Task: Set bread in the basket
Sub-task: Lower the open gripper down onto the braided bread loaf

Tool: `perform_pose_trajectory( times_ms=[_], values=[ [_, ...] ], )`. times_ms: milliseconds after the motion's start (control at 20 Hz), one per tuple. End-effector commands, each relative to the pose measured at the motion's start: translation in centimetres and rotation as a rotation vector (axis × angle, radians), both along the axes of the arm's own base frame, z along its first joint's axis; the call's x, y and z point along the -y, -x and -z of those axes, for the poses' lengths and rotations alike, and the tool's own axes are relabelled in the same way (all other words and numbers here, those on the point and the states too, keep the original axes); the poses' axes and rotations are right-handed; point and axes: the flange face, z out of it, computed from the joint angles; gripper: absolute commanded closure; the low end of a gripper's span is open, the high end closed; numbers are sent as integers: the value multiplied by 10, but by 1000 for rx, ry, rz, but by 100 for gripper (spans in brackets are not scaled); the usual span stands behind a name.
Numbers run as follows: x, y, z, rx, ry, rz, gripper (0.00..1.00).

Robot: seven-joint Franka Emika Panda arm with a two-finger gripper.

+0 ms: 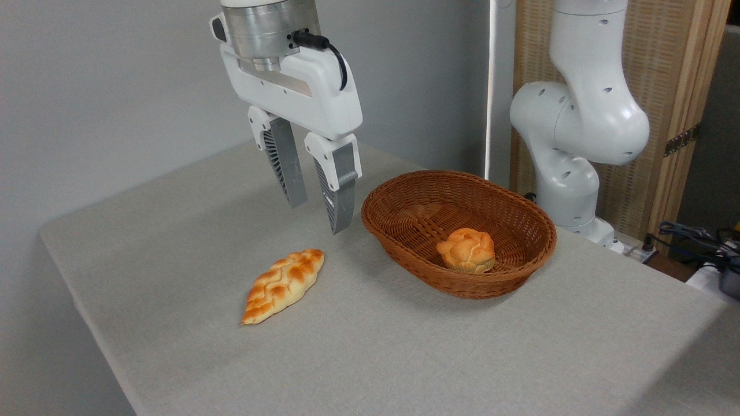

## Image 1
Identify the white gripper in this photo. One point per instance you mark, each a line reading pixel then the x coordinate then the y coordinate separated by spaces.
pixel 312 95

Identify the long braided bread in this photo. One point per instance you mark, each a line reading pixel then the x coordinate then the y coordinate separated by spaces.
pixel 283 284

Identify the brown wicker basket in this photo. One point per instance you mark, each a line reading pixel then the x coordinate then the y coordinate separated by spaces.
pixel 404 214

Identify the round bread roll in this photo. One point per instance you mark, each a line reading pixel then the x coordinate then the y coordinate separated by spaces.
pixel 467 249

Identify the grey tablecloth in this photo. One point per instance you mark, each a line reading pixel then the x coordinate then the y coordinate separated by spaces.
pixel 370 352

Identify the white vertical pole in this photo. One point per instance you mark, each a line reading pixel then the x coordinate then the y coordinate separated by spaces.
pixel 491 86

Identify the white power strip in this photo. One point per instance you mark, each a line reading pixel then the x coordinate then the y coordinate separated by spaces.
pixel 636 252

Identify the wooden woven folding screen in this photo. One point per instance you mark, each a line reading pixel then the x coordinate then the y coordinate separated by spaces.
pixel 659 58

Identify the black metal screen hinge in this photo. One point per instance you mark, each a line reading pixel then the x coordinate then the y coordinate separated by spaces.
pixel 682 140

